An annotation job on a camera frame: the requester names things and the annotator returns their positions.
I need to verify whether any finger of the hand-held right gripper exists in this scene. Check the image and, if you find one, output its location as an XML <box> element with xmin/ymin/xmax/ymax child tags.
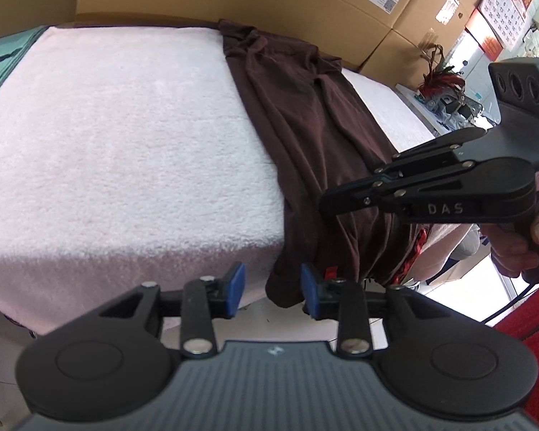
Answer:
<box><xmin>374</xmin><ymin>127</ymin><xmax>489</xmax><ymax>177</ymax></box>
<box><xmin>319</xmin><ymin>157</ymin><xmax>478</xmax><ymax>217</ymax></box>

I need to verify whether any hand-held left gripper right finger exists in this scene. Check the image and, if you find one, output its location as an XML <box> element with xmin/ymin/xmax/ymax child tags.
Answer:
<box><xmin>300</xmin><ymin>263</ymin><xmax>439</xmax><ymax>358</ymax></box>

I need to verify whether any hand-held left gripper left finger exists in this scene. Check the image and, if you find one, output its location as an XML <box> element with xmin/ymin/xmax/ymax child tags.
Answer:
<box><xmin>96</xmin><ymin>261</ymin><xmax>248</xmax><ymax>360</ymax></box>

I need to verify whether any dark maroon shirt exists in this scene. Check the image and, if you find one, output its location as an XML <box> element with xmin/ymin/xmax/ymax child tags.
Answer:
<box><xmin>218</xmin><ymin>18</ymin><xmax>434</xmax><ymax>310</ymax></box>

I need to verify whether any person's right hand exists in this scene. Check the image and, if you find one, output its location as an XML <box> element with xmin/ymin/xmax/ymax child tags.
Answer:
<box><xmin>482</xmin><ymin>183</ymin><xmax>539</xmax><ymax>284</ymax></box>

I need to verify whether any pile of grey metal parts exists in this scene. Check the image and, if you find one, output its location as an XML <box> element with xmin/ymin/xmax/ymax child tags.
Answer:
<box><xmin>427</xmin><ymin>92</ymin><xmax>504</xmax><ymax>129</ymax></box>

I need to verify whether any white side table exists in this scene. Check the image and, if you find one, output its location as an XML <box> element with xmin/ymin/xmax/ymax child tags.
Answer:
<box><xmin>395</xmin><ymin>82</ymin><xmax>506</xmax><ymax>141</ymax></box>

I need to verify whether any red feather decoration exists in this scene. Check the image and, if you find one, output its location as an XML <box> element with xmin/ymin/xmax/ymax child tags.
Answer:
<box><xmin>415</xmin><ymin>42</ymin><xmax>467</xmax><ymax>105</ymax></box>

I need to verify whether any red black striped cloth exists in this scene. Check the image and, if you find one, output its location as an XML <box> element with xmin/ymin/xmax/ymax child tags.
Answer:
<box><xmin>393</xmin><ymin>227</ymin><xmax>434</xmax><ymax>286</ymax></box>

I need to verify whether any small white box label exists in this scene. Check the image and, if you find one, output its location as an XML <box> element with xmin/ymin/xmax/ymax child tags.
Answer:
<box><xmin>435</xmin><ymin>0</ymin><xmax>460</xmax><ymax>24</ymax></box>

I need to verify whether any white towel-covered table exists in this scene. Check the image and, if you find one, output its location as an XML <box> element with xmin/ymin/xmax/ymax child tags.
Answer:
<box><xmin>0</xmin><ymin>24</ymin><xmax>479</xmax><ymax>337</ymax></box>

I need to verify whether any person's red sweater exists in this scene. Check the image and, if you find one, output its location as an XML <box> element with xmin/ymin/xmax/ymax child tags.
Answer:
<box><xmin>494</xmin><ymin>309</ymin><xmax>539</xmax><ymax>431</ymax></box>

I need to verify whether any teal cloth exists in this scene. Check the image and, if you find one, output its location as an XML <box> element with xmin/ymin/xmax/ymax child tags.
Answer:
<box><xmin>0</xmin><ymin>26</ymin><xmax>48</xmax><ymax>115</ymax></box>

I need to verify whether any wall calendar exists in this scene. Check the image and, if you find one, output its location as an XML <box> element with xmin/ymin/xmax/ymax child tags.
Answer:
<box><xmin>477</xmin><ymin>0</ymin><xmax>539</xmax><ymax>52</ymax></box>

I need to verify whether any black cable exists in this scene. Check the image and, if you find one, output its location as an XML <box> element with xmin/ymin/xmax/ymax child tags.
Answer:
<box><xmin>482</xmin><ymin>278</ymin><xmax>539</xmax><ymax>325</ymax></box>

